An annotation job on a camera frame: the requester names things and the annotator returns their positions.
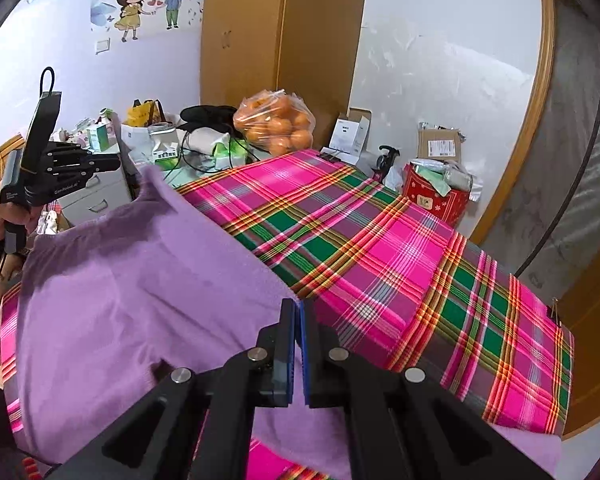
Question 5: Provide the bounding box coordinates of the purple garment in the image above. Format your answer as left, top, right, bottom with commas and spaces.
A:
14, 164, 564, 480

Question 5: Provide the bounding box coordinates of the person's left hand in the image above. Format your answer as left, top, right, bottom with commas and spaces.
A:
0, 183, 43, 240

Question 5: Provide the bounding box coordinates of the green white medicine box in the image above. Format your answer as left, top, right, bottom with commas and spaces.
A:
86, 122, 114, 153

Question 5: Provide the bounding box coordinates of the white drawer cabinet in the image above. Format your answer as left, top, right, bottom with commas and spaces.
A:
58, 168, 132, 226

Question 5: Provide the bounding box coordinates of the yellow bag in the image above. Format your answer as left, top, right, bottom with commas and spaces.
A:
124, 100, 166, 128

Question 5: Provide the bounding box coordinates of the green white carton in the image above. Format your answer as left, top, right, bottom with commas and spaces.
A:
149, 127, 181, 170

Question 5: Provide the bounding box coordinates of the pink plaid tablecloth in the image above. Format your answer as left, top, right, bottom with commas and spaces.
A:
0, 151, 573, 471

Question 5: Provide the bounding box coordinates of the white cloth bundle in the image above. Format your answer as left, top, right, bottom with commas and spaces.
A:
176, 127, 230, 155

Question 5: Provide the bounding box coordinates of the black cloth bundle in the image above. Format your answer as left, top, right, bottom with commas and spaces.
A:
178, 105, 238, 134

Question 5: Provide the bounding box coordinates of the red gift box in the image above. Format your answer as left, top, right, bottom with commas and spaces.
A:
402, 164, 469, 228

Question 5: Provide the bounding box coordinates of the bag of oranges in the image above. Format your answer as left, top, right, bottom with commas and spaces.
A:
233, 90, 315, 156

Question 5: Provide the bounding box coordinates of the wooden door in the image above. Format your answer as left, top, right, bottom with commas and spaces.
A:
482, 0, 600, 438

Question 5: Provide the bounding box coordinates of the brown cardboard parcel box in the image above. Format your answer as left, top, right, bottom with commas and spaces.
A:
417, 122, 464, 162

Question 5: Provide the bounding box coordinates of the wooden wardrobe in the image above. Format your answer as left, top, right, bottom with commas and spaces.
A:
200, 0, 365, 148

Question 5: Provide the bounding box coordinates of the white open box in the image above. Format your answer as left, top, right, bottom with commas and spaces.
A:
323, 107, 372, 166

